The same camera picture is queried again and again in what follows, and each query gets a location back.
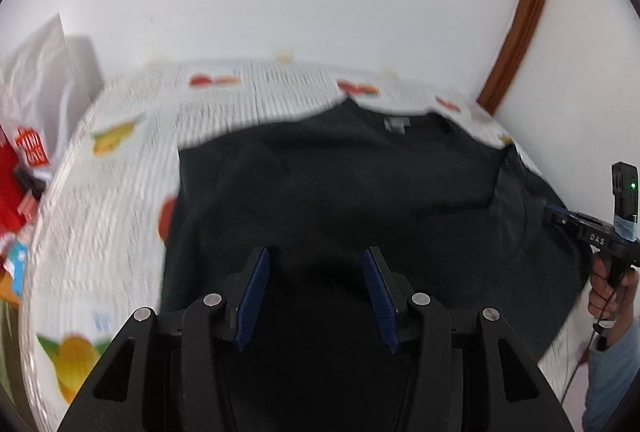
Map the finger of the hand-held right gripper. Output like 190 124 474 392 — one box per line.
544 204 583 237

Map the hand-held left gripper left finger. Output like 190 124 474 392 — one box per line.
57 246 272 432

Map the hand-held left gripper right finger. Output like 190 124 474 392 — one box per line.
362 247 576 432

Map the black sweatshirt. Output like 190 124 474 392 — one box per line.
159 98 590 432

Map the person's right forearm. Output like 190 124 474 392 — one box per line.
584 312 640 432

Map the person's right hand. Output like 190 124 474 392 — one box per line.
588 256 640 328

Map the fruit print tablecloth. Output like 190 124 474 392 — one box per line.
20 56 596 432

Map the brown wooden door trim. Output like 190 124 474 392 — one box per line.
475 0 561 115

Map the blue packet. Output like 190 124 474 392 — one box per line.
6 239 32 283

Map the white plastic bag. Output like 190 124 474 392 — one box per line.
0 12 107 173

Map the thin black cable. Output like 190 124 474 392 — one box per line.
559 322 607 408

